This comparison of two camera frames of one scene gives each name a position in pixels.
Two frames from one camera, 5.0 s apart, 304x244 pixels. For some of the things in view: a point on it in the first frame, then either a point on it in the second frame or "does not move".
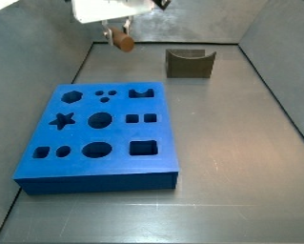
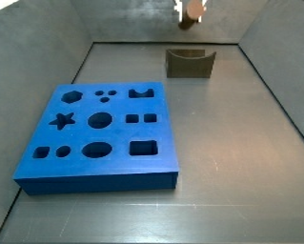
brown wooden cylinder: x=122 y=40 -> x=193 y=12
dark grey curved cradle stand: x=189 y=63 does not move
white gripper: x=101 y=10 -> x=179 y=8
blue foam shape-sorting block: x=102 y=140 does not move
